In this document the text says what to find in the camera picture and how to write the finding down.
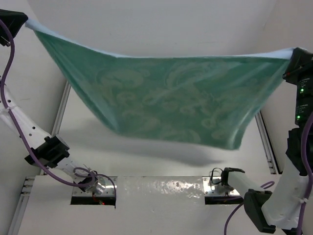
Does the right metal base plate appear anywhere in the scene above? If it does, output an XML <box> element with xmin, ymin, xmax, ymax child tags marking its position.
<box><xmin>202</xmin><ymin>176</ymin><xmax>240</xmax><ymax>197</ymax></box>

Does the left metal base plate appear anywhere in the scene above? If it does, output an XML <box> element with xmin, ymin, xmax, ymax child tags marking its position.
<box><xmin>72</xmin><ymin>176</ymin><xmax>117</xmax><ymax>197</ymax></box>

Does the aluminium table frame rail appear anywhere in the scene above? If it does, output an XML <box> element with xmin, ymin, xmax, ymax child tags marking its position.
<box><xmin>12</xmin><ymin>85</ymin><xmax>277</xmax><ymax>235</ymax></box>

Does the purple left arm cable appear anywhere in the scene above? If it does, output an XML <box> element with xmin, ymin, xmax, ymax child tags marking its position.
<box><xmin>0</xmin><ymin>19</ymin><xmax>117</xmax><ymax>204</ymax></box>

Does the light blue green pillowcase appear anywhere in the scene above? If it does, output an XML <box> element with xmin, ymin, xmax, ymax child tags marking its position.
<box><xmin>25</xmin><ymin>20</ymin><xmax>293</xmax><ymax>150</ymax></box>

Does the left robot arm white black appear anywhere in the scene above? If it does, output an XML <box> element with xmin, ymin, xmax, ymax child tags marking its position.
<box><xmin>0</xmin><ymin>10</ymin><xmax>99</xmax><ymax>193</ymax></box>

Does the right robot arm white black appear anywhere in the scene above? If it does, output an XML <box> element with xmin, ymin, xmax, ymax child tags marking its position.
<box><xmin>220</xmin><ymin>47</ymin><xmax>313</xmax><ymax>235</ymax></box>

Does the black right base cable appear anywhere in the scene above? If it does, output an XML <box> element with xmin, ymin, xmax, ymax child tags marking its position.
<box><xmin>210</xmin><ymin>167</ymin><xmax>227</xmax><ymax>187</ymax></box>

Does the metal base plate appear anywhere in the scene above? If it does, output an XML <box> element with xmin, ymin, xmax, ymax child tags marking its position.
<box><xmin>202</xmin><ymin>176</ymin><xmax>240</xmax><ymax>197</ymax></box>
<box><xmin>72</xmin><ymin>176</ymin><xmax>117</xmax><ymax>197</ymax></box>

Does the white front cover board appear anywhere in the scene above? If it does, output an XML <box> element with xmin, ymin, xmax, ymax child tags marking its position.
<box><xmin>19</xmin><ymin>176</ymin><xmax>258</xmax><ymax>235</ymax></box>

